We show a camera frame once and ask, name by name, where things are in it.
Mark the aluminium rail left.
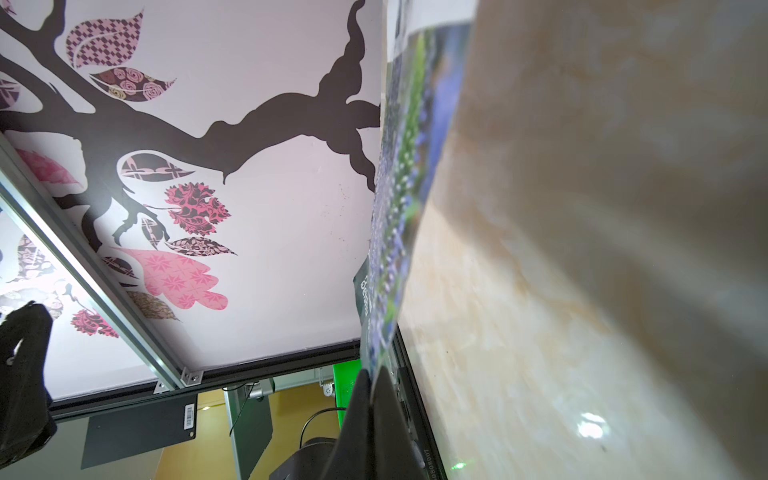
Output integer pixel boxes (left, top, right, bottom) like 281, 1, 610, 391
1, 138, 203, 391

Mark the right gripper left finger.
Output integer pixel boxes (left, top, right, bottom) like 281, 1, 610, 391
1, 302, 57, 468

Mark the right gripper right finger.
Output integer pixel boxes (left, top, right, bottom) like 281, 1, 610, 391
320, 369, 427, 480

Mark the lavender packet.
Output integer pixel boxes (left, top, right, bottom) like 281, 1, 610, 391
354, 1, 478, 378

